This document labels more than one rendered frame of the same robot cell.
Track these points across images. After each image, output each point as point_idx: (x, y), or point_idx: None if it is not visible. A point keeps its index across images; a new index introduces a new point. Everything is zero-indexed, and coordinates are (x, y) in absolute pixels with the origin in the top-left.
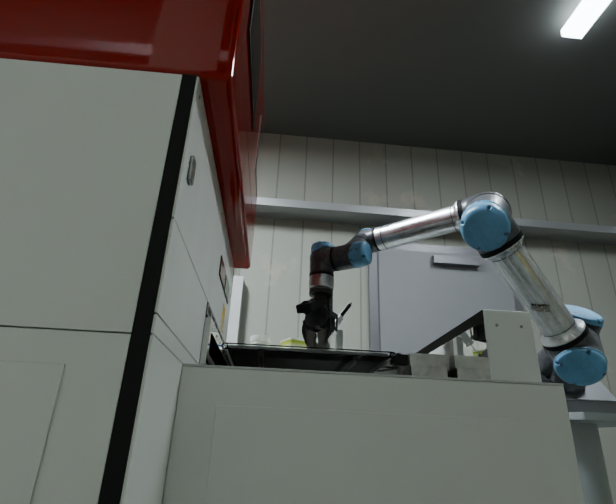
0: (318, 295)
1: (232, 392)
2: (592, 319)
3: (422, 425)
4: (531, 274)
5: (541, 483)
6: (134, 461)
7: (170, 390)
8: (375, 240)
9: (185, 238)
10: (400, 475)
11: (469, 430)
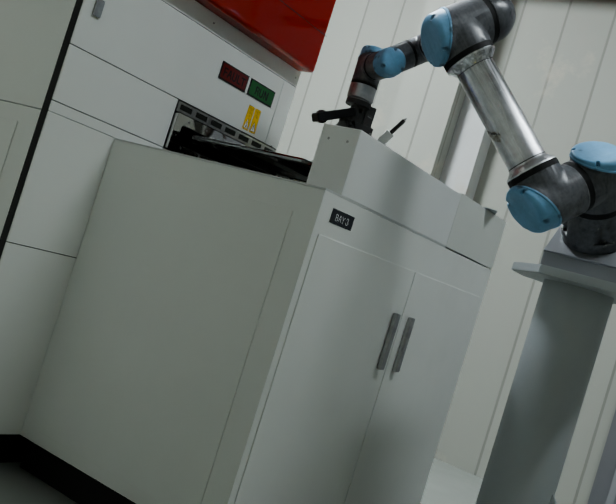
0: (353, 106)
1: (132, 159)
2: (587, 160)
3: (221, 199)
4: (482, 96)
5: (276, 252)
6: (35, 171)
7: (90, 149)
8: (421, 45)
9: (99, 54)
10: (198, 227)
11: (247, 208)
